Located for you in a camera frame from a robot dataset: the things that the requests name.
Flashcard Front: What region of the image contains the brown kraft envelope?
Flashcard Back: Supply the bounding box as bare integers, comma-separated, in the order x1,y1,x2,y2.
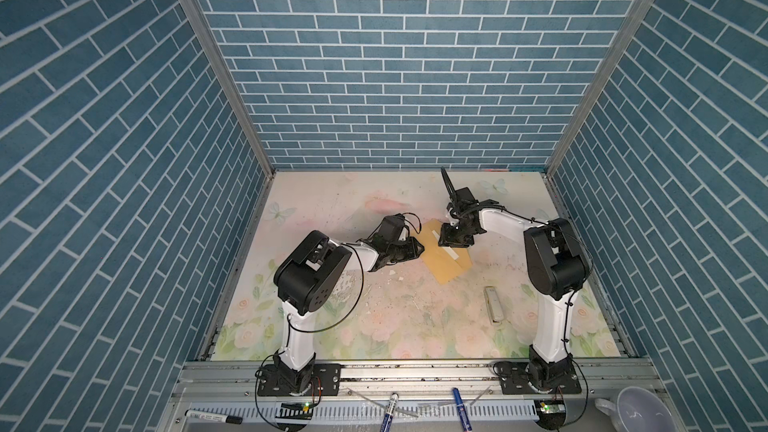
416,219,472,285

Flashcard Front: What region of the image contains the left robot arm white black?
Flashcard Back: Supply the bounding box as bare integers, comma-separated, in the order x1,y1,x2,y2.
273,212,424,373

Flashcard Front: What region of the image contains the white glue stick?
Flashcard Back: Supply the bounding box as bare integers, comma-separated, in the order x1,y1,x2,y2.
442,247,459,261

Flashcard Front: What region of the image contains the blue white marker pen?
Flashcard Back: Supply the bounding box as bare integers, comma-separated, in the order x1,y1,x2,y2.
379,392,399,432

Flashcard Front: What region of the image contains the left circuit board green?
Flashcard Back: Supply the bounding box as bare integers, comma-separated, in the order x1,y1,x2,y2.
274,402,315,432

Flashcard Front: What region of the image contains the circuit board green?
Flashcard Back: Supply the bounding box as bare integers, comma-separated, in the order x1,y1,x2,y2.
534,400,567,431
274,402,315,432

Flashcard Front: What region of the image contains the right circuit board green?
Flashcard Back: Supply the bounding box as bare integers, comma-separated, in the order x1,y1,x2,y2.
534,400,567,431

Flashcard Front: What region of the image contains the black marker pen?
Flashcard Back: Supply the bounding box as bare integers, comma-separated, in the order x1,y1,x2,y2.
185,409,243,425

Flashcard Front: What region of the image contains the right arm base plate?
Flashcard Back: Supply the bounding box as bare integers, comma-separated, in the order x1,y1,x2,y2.
491,359,582,395

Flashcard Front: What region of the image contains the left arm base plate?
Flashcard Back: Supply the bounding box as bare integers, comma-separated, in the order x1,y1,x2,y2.
257,363,342,397

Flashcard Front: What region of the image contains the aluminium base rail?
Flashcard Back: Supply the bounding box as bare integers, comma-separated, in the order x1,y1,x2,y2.
158,357,669,431

